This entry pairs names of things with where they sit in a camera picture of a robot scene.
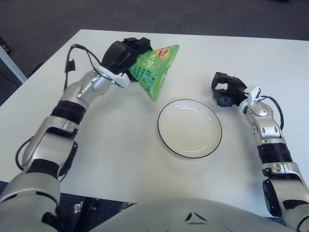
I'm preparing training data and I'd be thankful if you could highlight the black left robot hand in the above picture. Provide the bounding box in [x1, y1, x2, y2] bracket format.
[100, 37, 153, 83]

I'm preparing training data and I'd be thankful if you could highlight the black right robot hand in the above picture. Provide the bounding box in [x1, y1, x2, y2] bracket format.
[211, 72, 248, 107]

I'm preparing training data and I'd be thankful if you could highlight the green snack chip bag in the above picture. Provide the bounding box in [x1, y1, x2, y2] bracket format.
[127, 43, 181, 102]

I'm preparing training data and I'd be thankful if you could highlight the white plate black rim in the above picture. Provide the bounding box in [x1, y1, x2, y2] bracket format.
[157, 99, 223, 160]

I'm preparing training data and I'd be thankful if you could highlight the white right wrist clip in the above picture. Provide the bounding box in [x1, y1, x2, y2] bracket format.
[246, 86, 263, 105]

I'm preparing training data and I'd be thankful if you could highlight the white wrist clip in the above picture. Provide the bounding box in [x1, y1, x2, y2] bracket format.
[246, 86, 263, 105]
[93, 64, 129, 88]

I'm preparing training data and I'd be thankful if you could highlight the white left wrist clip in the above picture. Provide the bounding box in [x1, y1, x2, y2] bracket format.
[93, 64, 129, 88]

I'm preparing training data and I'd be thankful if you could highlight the white side desk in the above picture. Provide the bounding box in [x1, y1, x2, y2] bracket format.
[0, 45, 28, 84]

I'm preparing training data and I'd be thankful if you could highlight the black floor object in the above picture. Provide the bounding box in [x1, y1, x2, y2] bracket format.
[0, 36, 12, 54]

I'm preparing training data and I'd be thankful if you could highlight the grey robot torso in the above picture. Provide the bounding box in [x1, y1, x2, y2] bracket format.
[89, 198, 297, 232]

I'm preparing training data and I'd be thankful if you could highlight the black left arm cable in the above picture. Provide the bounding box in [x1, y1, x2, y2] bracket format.
[15, 43, 104, 182]

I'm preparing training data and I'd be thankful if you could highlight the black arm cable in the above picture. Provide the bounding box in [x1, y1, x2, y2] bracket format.
[15, 43, 104, 182]
[260, 95, 283, 131]

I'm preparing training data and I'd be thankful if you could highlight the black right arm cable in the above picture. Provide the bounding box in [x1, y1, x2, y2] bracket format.
[260, 95, 283, 131]

